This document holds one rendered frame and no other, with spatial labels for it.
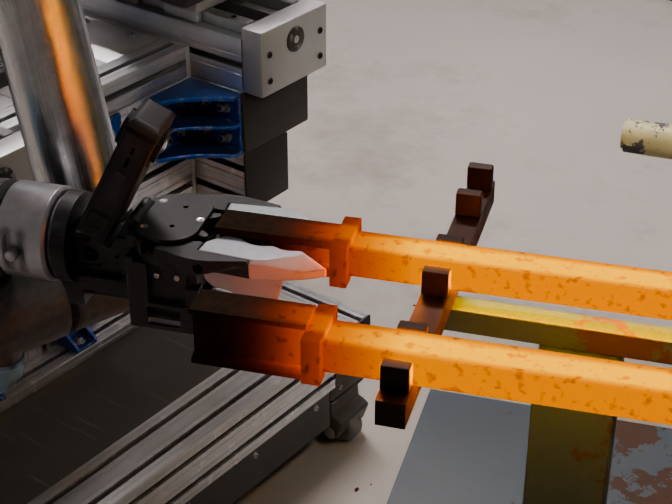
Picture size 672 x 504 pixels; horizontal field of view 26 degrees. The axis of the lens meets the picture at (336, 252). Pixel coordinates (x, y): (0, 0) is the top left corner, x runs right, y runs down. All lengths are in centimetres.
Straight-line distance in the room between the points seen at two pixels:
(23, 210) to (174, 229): 12
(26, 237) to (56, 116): 14
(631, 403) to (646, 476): 37
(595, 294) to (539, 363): 11
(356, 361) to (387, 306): 176
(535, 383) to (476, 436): 39
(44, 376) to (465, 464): 101
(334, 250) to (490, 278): 11
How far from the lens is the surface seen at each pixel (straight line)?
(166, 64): 191
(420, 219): 299
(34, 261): 112
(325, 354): 95
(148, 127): 105
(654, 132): 194
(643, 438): 134
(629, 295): 103
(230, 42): 188
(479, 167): 117
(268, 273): 105
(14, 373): 124
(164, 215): 110
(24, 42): 121
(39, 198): 113
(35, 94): 122
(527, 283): 103
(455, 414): 134
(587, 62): 376
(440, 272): 103
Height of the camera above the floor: 147
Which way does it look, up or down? 31 degrees down
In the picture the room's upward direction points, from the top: straight up
